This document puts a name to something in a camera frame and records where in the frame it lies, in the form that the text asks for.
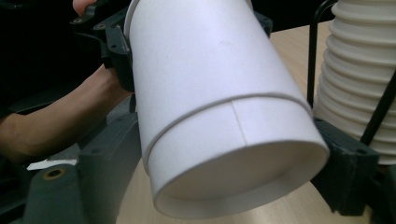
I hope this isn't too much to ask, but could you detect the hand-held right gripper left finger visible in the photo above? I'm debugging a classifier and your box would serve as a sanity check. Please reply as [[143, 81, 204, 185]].
[[78, 112, 143, 224]]

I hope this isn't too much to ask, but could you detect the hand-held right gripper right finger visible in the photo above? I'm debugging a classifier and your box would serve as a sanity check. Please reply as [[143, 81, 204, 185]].
[[310, 117, 380, 217]]

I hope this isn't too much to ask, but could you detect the black wire cup rack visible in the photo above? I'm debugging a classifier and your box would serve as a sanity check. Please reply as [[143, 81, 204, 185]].
[[306, 0, 396, 146]]

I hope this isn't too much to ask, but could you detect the white paper cup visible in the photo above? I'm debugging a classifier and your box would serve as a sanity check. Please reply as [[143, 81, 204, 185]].
[[141, 91, 331, 220], [123, 0, 312, 154]]

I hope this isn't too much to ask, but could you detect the stack of white paper cups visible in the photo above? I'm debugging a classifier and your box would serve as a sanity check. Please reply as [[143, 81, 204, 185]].
[[312, 0, 396, 166]]

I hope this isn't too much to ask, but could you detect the white paper sheet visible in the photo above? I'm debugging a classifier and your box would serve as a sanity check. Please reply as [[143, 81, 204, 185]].
[[27, 159, 78, 171]]

